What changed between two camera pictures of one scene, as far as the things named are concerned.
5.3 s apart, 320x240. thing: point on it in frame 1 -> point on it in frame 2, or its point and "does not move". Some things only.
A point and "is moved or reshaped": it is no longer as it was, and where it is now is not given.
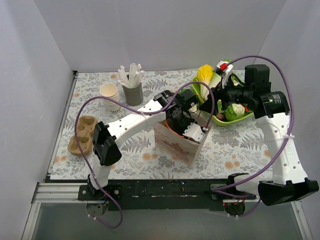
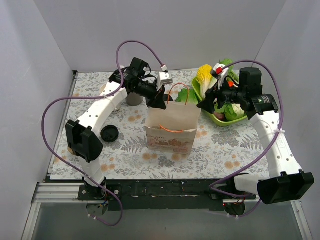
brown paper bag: [187, 151] is moved or reshaped
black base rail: [158, 195] does not move
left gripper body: [180, 125] -> [156, 94]
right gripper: [216, 94] does not move
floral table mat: [235, 151] does not move
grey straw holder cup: [133, 96] does not move
